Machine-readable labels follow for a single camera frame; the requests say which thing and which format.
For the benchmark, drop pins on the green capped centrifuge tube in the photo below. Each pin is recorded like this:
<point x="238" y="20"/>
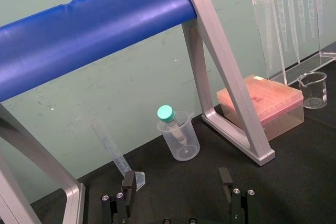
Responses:
<point x="166" y="113"/>

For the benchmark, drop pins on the grey triangular stand frame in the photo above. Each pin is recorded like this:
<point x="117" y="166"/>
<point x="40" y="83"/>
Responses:
<point x="223" y="51"/>
<point x="23" y="161"/>

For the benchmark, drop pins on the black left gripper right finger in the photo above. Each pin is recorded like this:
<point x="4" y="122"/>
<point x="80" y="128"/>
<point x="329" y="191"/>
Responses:
<point x="242" y="205"/>

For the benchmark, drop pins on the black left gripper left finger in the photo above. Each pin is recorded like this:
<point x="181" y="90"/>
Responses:
<point x="128" y="195"/>

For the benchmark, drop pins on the clear plastic beaker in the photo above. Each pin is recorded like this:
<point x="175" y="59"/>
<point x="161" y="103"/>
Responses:
<point x="186" y="148"/>

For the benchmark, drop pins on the blue roll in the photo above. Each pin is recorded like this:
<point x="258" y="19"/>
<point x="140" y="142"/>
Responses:
<point x="92" y="35"/>

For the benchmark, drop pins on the black table cloth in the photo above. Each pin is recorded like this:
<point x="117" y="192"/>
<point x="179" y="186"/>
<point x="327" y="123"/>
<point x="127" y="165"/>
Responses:
<point x="183" y="190"/>

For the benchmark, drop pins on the orange pipette tip box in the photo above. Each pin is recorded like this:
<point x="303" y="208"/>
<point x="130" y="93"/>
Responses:
<point x="278" y="98"/>

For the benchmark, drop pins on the clear plastic graduated cylinder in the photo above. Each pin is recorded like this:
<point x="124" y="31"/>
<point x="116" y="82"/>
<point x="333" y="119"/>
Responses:
<point x="119" y="159"/>

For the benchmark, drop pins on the clear acrylic pipette rack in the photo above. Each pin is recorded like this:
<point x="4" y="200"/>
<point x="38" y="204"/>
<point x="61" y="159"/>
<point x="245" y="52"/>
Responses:
<point x="262" y="24"/>

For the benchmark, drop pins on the small glass beaker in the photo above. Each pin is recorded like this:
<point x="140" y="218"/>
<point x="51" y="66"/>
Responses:
<point x="315" y="95"/>

